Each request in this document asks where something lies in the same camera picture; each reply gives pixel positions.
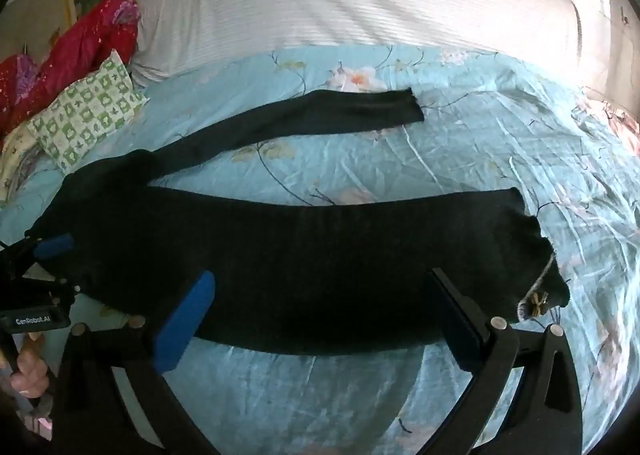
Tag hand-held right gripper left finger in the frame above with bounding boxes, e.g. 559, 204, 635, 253
50, 270, 221, 455

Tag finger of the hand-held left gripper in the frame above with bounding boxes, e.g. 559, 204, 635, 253
0, 276, 82, 306
0, 233, 76, 281

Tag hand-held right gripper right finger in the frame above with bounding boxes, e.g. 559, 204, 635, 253
395, 267, 583, 455

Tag black pants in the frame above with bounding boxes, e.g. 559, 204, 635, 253
25, 88, 571, 356

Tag person's left hand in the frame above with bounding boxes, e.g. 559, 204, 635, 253
10, 332, 55, 403

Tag pale yellow patterned cloth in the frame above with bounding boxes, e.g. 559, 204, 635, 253
0, 125, 46, 203

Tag green white checked pillow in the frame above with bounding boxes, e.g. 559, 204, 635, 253
27, 49, 150, 173

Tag light blue floral bed sheet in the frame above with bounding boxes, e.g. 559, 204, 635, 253
0, 45, 640, 455

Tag red patterned blanket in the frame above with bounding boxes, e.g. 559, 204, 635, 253
0, 0, 141, 128

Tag pink floral cloth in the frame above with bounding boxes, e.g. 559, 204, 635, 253
575, 95, 640, 156

